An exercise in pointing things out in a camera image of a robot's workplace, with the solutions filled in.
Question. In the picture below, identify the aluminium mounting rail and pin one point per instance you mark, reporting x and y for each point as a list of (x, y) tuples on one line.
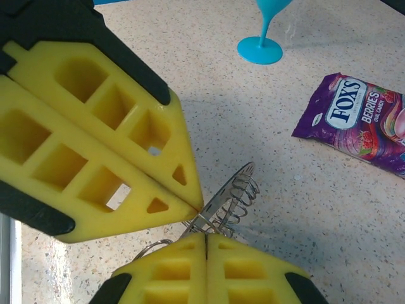
[(6, 269)]

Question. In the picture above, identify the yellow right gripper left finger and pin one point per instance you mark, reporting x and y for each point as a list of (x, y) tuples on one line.
[(190, 285)]

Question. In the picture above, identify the purple candy bag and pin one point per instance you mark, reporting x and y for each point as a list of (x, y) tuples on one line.
[(348, 111)]

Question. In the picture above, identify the small clear plastic bag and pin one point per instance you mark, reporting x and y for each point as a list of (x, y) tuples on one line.
[(218, 202)]

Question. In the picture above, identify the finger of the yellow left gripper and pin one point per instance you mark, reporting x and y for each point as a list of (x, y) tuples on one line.
[(72, 149), (152, 104)]

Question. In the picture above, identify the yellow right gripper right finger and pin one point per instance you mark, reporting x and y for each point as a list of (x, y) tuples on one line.
[(218, 285)]

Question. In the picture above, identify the blue plastic goblet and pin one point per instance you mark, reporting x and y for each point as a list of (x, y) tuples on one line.
[(259, 50)]

